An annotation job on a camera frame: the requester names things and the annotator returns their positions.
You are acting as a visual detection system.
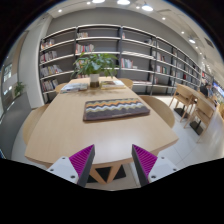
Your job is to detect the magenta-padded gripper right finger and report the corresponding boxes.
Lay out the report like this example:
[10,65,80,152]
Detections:
[131,143,178,188]

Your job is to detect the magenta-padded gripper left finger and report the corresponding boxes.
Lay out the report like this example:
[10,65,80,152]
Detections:
[46,143,96,188]

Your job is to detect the grey zigzag-striped towel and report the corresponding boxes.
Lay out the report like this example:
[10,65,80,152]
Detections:
[82,97,151,122]

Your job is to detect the slatted wooden chair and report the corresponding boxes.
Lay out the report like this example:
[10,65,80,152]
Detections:
[183,98,216,144]
[168,85,195,120]

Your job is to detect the white and blue book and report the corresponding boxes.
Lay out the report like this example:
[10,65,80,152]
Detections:
[59,82,90,94]

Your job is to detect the light wooden side table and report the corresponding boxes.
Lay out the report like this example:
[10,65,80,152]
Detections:
[176,83,220,136]

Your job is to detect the yellow-edged book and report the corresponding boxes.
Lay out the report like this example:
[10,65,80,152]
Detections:
[99,79,127,91]

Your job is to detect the person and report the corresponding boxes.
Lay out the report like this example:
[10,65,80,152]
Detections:
[199,83,214,99]

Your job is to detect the small leafy potted plant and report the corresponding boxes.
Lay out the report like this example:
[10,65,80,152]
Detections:
[13,81,26,98]

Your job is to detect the green potted plant, white pot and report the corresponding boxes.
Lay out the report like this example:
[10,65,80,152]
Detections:
[71,51,120,89]

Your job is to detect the grey bookshelf unit with books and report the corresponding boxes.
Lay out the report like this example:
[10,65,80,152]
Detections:
[38,23,215,102]

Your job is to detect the round ceiling lights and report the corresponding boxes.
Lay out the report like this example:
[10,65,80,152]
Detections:
[56,0,209,45]

